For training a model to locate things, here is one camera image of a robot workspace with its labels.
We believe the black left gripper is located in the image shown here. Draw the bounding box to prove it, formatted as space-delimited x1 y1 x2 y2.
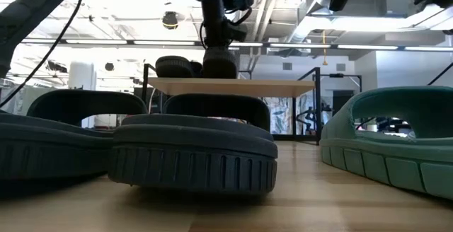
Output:
202 45 239 80

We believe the black rubber slide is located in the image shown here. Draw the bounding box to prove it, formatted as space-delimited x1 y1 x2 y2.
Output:
0 89 149 182
108 93 280 195
154 55 195 79
193 61 205 79

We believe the green rubber slide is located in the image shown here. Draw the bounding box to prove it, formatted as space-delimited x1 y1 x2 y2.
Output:
319 85 453 202

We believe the white round pillar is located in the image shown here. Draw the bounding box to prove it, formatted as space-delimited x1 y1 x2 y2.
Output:
68 61 97 129

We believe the wooden shelf with black frame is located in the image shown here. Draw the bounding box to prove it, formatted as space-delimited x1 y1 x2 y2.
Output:
141 63 323 145

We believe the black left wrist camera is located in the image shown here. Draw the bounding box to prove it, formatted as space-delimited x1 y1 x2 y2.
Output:
226 18 249 42

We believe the yellow hanging cord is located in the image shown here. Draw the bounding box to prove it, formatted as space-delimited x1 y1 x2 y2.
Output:
320 29 328 66

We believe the black metal stand frame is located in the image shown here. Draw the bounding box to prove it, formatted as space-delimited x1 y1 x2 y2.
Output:
320 72 364 136

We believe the black aluminium rig frame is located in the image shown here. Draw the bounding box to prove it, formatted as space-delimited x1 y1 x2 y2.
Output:
270 134 321 143

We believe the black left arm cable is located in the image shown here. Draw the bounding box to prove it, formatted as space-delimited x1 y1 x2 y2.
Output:
0 0 86 108

